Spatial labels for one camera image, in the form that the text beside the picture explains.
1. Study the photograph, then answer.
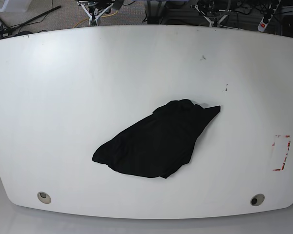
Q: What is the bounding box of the black T-shirt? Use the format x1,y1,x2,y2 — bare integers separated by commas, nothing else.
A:
92,99,221,178

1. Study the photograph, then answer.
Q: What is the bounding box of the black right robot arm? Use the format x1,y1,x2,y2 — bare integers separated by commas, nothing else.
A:
77,0,114,27

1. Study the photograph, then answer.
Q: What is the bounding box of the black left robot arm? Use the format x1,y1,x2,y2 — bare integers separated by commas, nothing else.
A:
190,0,232,27

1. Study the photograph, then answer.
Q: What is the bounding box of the left table grommet hole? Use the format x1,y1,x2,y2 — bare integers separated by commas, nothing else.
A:
37,192,51,204

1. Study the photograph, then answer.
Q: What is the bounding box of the table grommet hole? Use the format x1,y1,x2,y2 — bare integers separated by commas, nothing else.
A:
37,192,51,204
250,194,265,206

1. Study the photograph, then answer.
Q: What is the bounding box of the right table grommet hole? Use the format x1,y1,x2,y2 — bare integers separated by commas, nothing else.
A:
250,194,265,206

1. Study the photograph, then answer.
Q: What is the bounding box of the red tape rectangle marking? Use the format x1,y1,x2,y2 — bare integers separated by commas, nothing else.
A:
270,135,291,171

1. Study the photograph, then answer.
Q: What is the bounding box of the white power strip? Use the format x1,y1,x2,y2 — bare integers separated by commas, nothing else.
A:
257,0,281,32

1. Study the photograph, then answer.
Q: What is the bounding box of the black tripod stand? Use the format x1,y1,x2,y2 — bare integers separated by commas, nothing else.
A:
0,4,62,39

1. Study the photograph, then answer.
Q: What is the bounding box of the clear plastic storage box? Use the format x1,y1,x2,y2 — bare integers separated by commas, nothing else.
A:
0,0,32,12

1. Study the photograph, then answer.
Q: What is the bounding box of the yellow cable on floor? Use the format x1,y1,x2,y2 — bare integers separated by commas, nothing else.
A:
74,7,119,29

